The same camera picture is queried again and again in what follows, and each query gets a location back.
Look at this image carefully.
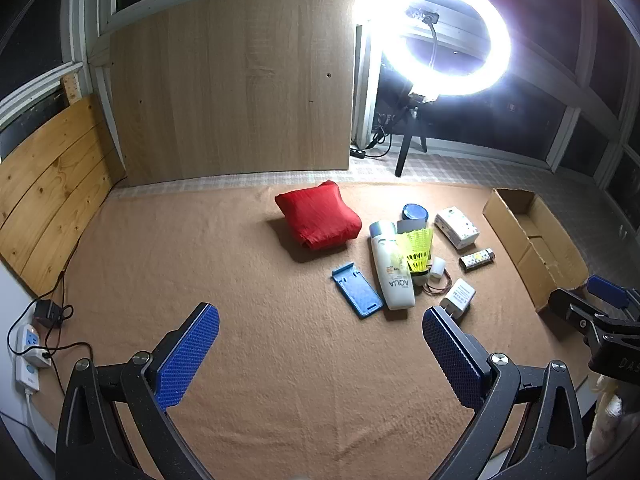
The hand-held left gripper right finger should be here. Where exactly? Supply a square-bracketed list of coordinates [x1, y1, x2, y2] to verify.
[421, 305, 588, 480]

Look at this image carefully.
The purple hair tie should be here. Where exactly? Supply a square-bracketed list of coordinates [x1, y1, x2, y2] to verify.
[422, 272, 453, 295]

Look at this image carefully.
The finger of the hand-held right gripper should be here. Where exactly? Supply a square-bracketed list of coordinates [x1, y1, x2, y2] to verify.
[547, 287, 640, 377]
[586, 275, 640, 322]

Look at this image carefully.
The small patterned tube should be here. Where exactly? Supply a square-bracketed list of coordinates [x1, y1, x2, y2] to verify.
[460, 249, 496, 272]

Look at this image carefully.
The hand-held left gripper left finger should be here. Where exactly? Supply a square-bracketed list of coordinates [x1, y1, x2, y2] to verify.
[55, 302, 221, 480]

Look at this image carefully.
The white dotted tissue pack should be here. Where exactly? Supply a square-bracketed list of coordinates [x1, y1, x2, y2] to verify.
[434, 207, 480, 251]

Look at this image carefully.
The thin black adapter cable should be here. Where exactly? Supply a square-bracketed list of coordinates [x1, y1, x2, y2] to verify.
[7, 232, 93, 376]

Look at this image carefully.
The red fabric pouch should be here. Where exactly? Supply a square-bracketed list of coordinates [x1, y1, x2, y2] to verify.
[274, 180, 362, 251]

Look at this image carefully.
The black flat panel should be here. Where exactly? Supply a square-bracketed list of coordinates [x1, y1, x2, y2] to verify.
[372, 62, 416, 133]

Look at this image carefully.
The small chipboard piece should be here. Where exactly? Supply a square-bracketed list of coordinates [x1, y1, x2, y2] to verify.
[60, 72, 82, 109]

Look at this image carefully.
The cardboard box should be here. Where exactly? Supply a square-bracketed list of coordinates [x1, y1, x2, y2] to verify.
[482, 187, 590, 313]

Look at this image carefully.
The white power strip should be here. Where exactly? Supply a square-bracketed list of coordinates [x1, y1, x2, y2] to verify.
[9, 322, 53, 395]

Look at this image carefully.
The yellow shuttlecock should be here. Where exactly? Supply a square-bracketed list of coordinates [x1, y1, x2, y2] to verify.
[396, 227, 435, 283]

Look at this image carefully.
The white sunscreen bottle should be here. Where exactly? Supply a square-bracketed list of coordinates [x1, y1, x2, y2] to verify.
[369, 220, 416, 311]

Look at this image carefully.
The white ring light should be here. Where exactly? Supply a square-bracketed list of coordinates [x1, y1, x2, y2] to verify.
[382, 0, 512, 98]

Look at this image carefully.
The blue phone stand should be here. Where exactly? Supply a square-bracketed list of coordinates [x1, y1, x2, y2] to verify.
[331, 261, 386, 318]

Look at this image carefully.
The white charger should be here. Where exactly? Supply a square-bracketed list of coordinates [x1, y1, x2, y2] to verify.
[440, 279, 477, 321]

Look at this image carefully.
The large light wood panel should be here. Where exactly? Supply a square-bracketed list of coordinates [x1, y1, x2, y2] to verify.
[107, 0, 358, 188]

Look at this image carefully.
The person's right hand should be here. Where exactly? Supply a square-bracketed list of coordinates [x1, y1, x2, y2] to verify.
[586, 375, 640, 467]

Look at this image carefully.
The white power cord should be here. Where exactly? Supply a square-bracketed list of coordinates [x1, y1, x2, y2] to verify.
[0, 390, 38, 443]

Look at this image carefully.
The black power adapter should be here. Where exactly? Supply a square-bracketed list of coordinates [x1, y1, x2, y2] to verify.
[32, 300, 63, 328]

